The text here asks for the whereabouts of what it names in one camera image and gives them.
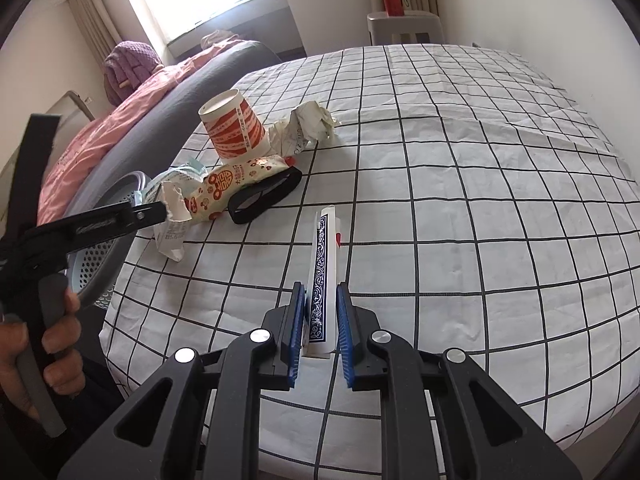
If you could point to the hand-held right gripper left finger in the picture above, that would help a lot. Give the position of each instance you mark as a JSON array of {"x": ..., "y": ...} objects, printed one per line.
[{"x": 296, "y": 330}]

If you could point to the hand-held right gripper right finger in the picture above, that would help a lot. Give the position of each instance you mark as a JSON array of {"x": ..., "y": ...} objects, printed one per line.
[{"x": 344, "y": 330}]

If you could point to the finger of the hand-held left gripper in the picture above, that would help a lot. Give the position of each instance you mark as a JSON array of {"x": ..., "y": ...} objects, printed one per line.
[{"x": 105, "y": 222}]

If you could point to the light blue perforated basket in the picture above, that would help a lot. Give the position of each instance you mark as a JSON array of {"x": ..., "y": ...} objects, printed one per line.
[{"x": 97, "y": 265}]

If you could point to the blue patterned card box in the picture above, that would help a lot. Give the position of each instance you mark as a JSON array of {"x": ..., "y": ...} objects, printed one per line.
[{"x": 320, "y": 280}]

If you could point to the white and green packet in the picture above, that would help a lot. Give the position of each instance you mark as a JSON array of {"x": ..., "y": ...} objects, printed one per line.
[{"x": 170, "y": 240}]

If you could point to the red print snack wrapper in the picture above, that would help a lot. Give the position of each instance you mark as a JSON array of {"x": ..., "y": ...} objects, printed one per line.
[{"x": 230, "y": 185}]

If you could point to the red and white paper cup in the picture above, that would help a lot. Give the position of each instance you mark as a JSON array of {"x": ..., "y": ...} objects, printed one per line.
[{"x": 235, "y": 125}]

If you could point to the white paper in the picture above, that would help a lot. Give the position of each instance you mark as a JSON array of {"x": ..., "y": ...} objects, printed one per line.
[{"x": 307, "y": 122}]

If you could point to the person's left hand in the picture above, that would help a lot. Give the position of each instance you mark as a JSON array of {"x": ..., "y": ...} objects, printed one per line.
[{"x": 65, "y": 365}]

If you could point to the beige headboard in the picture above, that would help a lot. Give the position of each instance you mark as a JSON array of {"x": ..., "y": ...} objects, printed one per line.
[{"x": 75, "y": 102}]

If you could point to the pink blanket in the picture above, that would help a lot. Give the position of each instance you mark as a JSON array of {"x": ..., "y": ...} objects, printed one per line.
[{"x": 115, "y": 120}]

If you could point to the black oval band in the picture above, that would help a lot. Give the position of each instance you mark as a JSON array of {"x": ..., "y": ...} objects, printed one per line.
[{"x": 265, "y": 195}]

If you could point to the purple knitted cloth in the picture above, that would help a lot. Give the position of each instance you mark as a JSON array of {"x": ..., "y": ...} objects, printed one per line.
[{"x": 132, "y": 62}]

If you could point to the grey bed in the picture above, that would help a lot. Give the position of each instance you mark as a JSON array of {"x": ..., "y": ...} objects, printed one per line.
[{"x": 190, "y": 90}]

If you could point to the checked tablecloth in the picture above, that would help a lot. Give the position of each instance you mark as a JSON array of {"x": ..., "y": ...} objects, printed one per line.
[{"x": 450, "y": 185}]

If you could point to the white cloth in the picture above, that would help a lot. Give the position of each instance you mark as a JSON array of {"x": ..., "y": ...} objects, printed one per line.
[{"x": 220, "y": 37}]

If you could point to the grey plastic stool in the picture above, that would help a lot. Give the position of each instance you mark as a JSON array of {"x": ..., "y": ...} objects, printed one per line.
[{"x": 400, "y": 27}]

